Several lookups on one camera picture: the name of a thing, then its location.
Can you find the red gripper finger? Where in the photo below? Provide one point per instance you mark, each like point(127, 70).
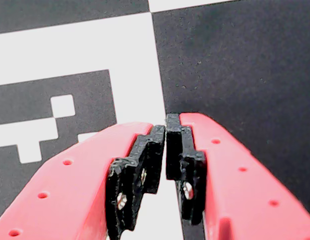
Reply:
point(70, 187)
point(232, 187)

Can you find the checkerboard marker mat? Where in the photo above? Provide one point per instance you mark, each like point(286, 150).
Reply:
point(219, 62)

